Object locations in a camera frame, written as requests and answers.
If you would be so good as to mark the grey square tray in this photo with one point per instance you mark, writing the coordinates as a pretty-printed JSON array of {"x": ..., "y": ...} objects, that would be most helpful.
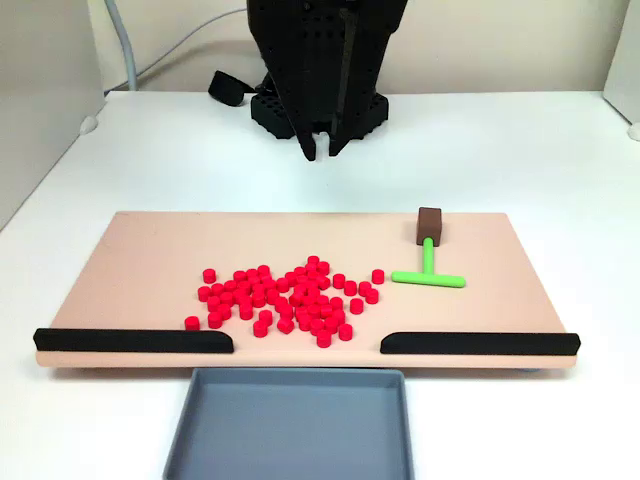
[{"x": 295, "y": 430}]

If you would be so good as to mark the white table bumper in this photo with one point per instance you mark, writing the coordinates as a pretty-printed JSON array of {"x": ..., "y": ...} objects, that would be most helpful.
[
  {"x": 89, "y": 125},
  {"x": 634, "y": 131}
]

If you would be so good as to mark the black foam rail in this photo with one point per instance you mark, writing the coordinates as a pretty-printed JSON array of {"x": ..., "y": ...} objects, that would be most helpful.
[
  {"x": 125, "y": 341},
  {"x": 480, "y": 343}
]

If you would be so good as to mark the pale side panel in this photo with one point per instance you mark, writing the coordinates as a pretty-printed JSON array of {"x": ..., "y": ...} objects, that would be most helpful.
[
  {"x": 40, "y": 100},
  {"x": 625, "y": 55}
]

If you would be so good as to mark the blue board foot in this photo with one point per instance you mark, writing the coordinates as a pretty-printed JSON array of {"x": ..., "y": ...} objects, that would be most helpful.
[{"x": 531, "y": 371}]

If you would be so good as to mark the pink flat board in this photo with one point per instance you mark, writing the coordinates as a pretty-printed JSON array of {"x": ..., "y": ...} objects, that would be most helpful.
[{"x": 125, "y": 260}]

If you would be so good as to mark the small red cylinder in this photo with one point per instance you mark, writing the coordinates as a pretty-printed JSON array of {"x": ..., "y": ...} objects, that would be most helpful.
[
  {"x": 286, "y": 312},
  {"x": 316, "y": 326},
  {"x": 246, "y": 311},
  {"x": 300, "y": 272},
  {"x": 281, "y": 303},
  {"x": 324, "y": 338},
  {"x": 270, "y": 283},
  {"x": 192, "y": 323},
  {"x": 323, "y": 283},
  {"x": 272, "y": 296},
  {"x": 312, "y": 289},
  {"x": 291, "y": 278},
  {"x": 350, "y": 288},
  {"x": 252, "y": 274},
  {"x": 265, "y": 316},
  {"x": 260, "y": 328},
  {"x": 230, "y": 285},
  {"x": 313, "y": 311},
  {"x": 331, "y": 325},
  {"x": 213, "y": 303},
  {"x": 296, "y": 299},
  {"x": 215, "y": 320},
  {"x": 323, "y": 267},
  {"x": 240, "y": 276},
  {"x": 242, "y": 298},
  {"x": 313, "y": 261},
  {"x": 244, "y": 287},
  {"x": 322, "y": 300},
  {"x": 371, "y": 296},
  {"x": 204, "y": 293},
  {"x": 365, "y": 288},
  {"x": 339, "y": 316},
  {"x": 227, "y": 298},
  {"x": 209, "y": 275},
  {"x": 282, "y": 285},
  {"x": 339, "y": 280},
  {"x": 224, "y": 311},
  {"x": 263, "y": 271},
  {"x": 378, "y": 276},
  {"x": 356, "y": 306},
  {"x": 285, "y": 325},
  {"x": 312, "y": 274},
  {"x": 302, "y": 282},
  {"x": 217, "y": 289},
  {"x": 301, "y": 313},
  {"x": 258, "y": 288},
  {"x": 305, "y": 322},
  {"x": 258, "y": 300},
  {"x": 345, "y": 332},
  {"x": 336, "y": 303},
  {"x": 326, "y": 311},
  {"x": 309, "y": 299}
]

